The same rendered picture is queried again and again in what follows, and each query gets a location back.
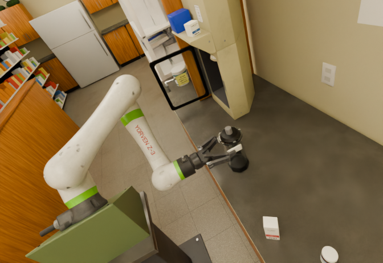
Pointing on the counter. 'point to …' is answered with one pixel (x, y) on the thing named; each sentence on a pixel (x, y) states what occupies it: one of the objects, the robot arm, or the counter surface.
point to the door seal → (199, 70)
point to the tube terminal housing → (224, 37)
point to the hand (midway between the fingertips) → (231, 142)
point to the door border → (197, 68)
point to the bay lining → (211, 71)
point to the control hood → (199, 40)
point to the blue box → (179, 20)
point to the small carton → (192, 28)
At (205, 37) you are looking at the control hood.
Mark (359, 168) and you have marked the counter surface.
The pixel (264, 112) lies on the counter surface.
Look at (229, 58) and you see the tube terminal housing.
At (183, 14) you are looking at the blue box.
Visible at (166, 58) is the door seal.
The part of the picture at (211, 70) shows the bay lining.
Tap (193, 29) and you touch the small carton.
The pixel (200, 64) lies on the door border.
